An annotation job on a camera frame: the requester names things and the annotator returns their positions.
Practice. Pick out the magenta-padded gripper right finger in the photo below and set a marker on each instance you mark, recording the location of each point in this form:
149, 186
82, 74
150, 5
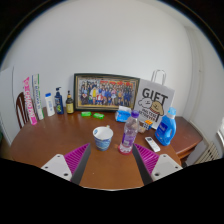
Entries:
168, 166

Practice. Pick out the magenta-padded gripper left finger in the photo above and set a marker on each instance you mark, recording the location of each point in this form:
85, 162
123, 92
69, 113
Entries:
55, 166

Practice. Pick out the clear purple-capped water bottle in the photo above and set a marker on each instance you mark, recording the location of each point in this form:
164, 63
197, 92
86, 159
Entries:
129, 133

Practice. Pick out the white remote control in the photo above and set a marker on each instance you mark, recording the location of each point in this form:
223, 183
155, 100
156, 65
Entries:
152, 144

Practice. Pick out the brown wooden side table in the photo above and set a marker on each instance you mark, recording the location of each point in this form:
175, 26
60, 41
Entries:
186, 135

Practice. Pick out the blue detergent bottle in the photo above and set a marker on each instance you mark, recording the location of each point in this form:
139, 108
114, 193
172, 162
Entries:
165, 130

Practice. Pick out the white radiator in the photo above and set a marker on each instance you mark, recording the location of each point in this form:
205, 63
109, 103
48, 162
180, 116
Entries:
208, 153

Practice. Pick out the colourful puzzle cube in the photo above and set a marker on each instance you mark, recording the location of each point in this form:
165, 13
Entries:
148, 124

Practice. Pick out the small patterned snack packet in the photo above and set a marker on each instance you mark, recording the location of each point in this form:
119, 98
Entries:
141, 128

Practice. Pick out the blue patterned paper cup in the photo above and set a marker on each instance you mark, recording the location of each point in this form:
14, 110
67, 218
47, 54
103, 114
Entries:
103, 140

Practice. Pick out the white lotion bottle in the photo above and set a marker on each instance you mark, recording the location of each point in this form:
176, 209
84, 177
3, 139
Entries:
50, 105

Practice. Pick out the brown yellow-labelled pump bottle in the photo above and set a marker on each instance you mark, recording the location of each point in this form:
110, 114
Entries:
69, 104

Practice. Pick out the brown wooden chair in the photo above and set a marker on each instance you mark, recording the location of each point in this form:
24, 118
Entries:
21, 111

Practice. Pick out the dark blue pump bottle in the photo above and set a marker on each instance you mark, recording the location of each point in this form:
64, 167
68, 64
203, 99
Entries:
59, 101

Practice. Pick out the long pink box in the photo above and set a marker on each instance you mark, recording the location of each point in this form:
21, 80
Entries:
30, 103

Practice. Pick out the white paper gift bag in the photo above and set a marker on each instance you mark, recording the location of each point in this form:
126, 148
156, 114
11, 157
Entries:
155, 98

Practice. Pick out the long green white box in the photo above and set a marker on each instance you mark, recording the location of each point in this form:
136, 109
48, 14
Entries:
38, 98

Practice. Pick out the framed group photo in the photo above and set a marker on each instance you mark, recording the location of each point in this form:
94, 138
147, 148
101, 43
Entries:
106, 91

